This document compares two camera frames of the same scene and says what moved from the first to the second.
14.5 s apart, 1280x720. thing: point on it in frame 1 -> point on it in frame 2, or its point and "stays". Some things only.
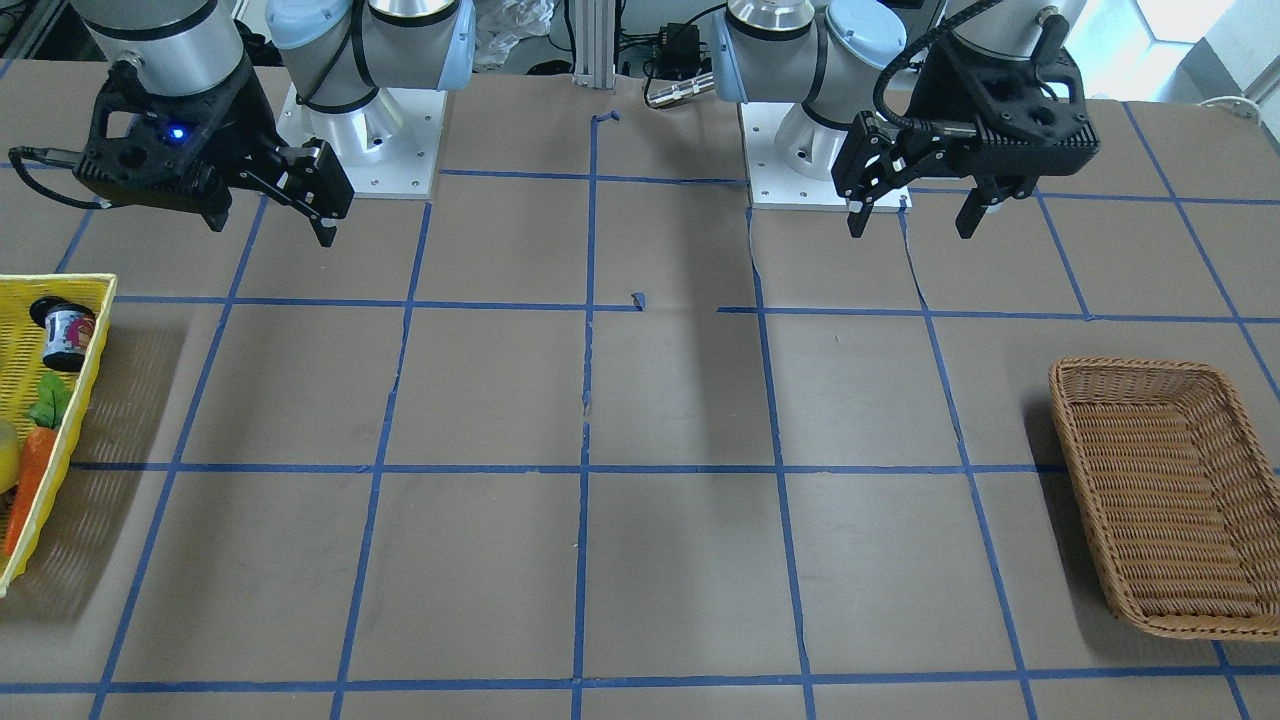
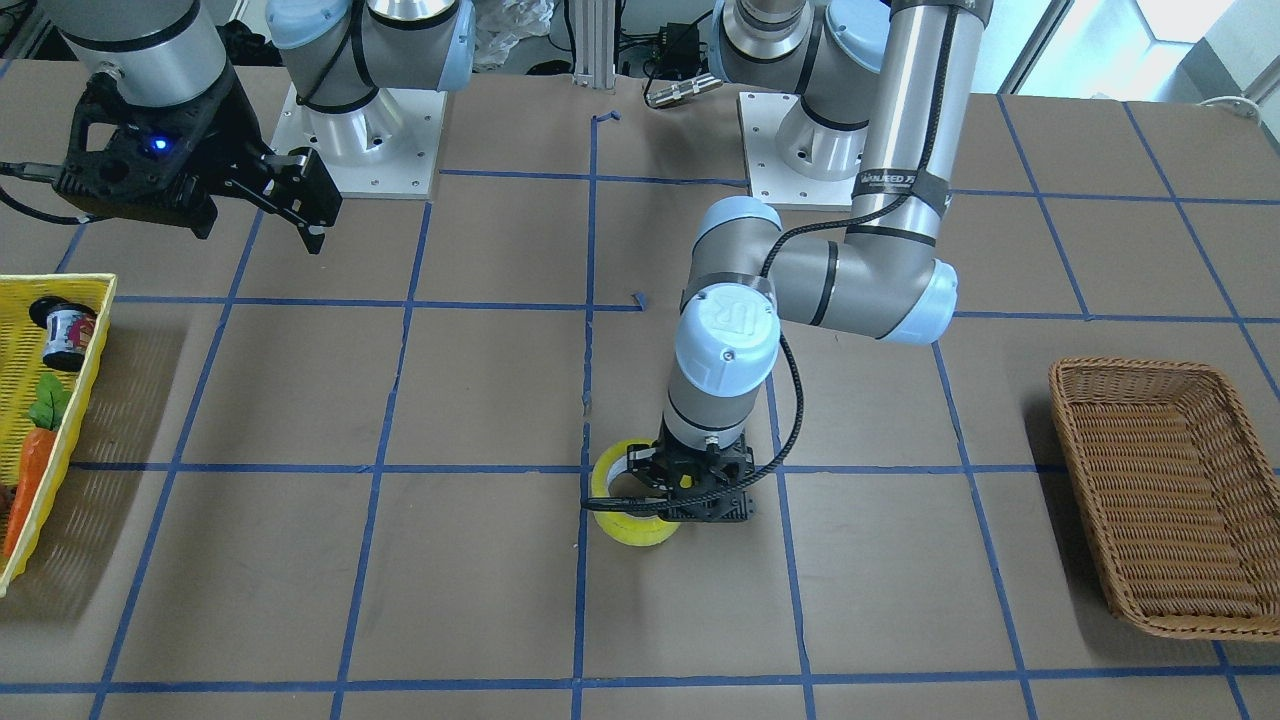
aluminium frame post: [595, 44] stays
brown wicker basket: [1178, 491] stays
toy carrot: [37, 454] stays
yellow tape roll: [10, 457] -> [622, 525]
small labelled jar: [68, 329] stays
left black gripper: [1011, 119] -> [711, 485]
